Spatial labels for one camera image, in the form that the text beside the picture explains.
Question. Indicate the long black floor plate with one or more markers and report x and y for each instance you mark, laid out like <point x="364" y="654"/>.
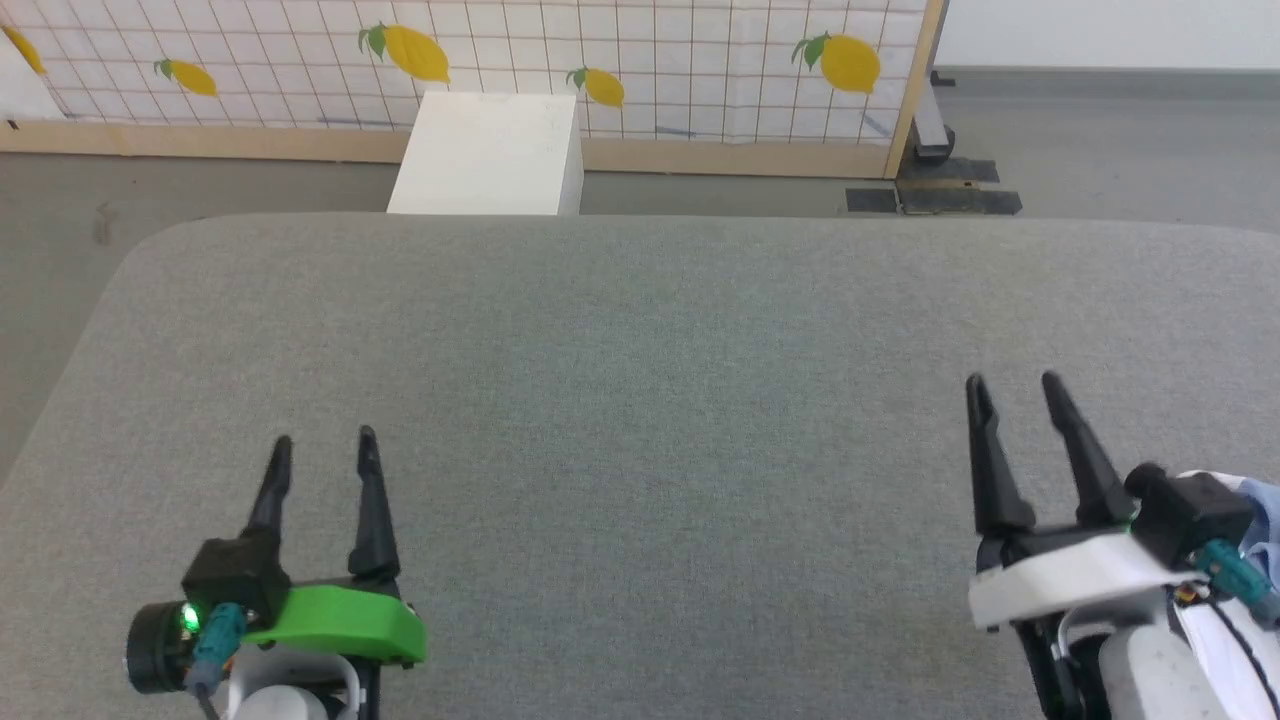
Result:
<point x="990" y="203"/>

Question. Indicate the small black floor plate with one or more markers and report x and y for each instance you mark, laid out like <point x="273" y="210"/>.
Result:
<point x="950" y="170"/>

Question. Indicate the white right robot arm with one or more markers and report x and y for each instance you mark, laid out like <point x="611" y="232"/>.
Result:
<point x="1150" y="670"/>

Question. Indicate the white board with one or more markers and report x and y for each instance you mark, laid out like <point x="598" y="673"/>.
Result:
<point x="25" y="95"/>

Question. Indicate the grey fabric sofa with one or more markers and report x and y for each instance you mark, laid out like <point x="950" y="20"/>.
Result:
<point x="650" y="400"/>

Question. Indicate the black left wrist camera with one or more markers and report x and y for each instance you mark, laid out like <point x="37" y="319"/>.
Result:
<point x="235" y="575"/>

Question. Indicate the lemon print partition panel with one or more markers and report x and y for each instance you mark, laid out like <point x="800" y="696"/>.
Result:
<point x="700" y="50"/>

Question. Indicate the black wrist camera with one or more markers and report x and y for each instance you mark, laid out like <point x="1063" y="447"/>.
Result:
<point x="1190" y="515"/>
<point x="235" y="575"/>

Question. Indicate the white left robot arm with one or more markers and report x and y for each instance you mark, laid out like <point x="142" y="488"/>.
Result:
<point x="290" y="700"/>

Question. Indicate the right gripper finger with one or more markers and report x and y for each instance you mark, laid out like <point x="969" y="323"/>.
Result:
<point x="1000" y="500"/>
<point x="1100" y="500"/>

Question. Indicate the grey partition support foot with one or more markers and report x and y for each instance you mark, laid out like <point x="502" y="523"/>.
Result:
<point x="930" y="125"/>

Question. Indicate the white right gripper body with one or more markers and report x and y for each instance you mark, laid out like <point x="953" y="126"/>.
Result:
<point x="1070" y="575"/>

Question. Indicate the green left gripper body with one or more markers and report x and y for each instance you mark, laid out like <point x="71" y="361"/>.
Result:
<point x="340" y="620"/>

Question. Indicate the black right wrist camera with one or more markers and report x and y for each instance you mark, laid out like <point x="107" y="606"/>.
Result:
<point x="1190" y="515"/>

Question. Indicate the white box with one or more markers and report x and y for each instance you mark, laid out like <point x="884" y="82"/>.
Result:
<point x="480" y="155"/>

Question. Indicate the light blue white-sleeved shirt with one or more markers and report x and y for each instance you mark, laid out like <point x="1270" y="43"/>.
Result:
<point x="1265" y="540"/>

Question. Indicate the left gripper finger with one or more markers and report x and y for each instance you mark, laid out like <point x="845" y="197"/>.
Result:
<point x="270" y="510"/>
<point x="375" y="540"/>

